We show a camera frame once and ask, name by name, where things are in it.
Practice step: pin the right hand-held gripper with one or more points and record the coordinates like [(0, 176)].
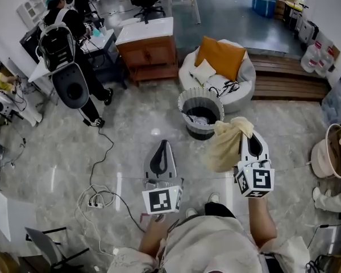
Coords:
[(262, 179)]

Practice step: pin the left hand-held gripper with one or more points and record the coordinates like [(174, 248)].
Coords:
[(159, 202)]

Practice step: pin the dark desk white top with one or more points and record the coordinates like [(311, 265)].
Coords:
[(102, 43)]

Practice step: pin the grey shell pack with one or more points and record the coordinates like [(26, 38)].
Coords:
[(71, 87), (3, 104)]

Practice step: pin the white black-print clothes garment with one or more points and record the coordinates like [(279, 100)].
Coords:
[(227, 87)]

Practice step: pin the person's right forearm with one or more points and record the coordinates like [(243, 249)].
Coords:
[(261, 223)]

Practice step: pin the patterned clothes garment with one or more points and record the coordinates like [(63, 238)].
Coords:
[(200, 119)]

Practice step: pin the white bean bag chair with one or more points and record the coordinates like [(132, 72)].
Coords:
[(244, 75)]

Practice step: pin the blue painted canvas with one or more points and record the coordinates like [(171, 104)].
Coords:
[(336, 101)]

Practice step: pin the orange cushion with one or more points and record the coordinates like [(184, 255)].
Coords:
[(220, 57)]

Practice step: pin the grey chair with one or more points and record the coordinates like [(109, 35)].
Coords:
[(44, 244)]

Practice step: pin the clear water jug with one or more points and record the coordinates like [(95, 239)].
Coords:
[(325, 64), (311, 57)]

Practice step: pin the person's right leg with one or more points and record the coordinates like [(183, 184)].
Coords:
[(218, 210)]

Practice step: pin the grey white laundry basket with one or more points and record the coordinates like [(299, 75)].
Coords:
[(187, 95)]

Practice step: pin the person's left forearm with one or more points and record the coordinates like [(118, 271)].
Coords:
[(153, 237)]

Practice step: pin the wooden step platform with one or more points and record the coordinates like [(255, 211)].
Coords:
[(284, 78)]

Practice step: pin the wooden vanity cabinet white top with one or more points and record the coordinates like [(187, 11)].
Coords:
[(146, 53)]

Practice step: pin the white cup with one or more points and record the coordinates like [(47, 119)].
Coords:
[(103, 30)]

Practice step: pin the person's left shoe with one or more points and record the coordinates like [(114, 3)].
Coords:
[(191, 212)]

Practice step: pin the white suitcase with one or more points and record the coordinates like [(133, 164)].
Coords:
[(308, 31)]

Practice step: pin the pale yellow clothes garment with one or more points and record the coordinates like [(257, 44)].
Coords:
[(226, 146)]

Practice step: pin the person's shoe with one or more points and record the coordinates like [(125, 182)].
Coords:
[(191, 212), (214, 198)]

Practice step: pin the person's right shoe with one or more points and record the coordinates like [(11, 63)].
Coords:
[(214, 198)]

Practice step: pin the person's white shirt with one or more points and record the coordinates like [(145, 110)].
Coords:
[(210, 246)]

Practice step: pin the white board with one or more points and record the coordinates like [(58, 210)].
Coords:
[(14, 212)]

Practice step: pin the small white pillow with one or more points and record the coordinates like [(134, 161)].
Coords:
[(203, 71)]

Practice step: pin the white wall shelf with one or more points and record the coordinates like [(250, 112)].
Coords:
[(31, 8)]

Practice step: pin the white power strip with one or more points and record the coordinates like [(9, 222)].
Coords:
[(96, 204)]

